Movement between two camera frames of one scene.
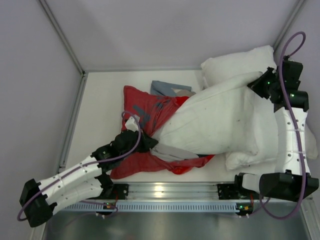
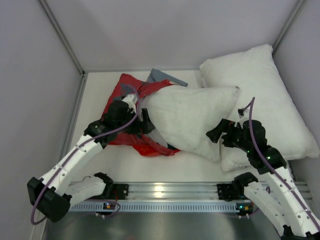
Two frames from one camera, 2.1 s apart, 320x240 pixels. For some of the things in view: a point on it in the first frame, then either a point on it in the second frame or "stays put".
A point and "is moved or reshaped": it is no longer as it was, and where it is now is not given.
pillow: x=219 y=120 is moved or reshaped
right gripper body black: x=258 y=81 to x=225 y=135
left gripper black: x=144 y=141 to x=144 y=122
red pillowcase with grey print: x=151 y=111 to x=126 y=85
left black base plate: x=120 y=189 stays put
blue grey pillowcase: x=165 y=88 to x=157 y=75
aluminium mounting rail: x=183 y=191 stays put
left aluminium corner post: x=58 y=27 stays put
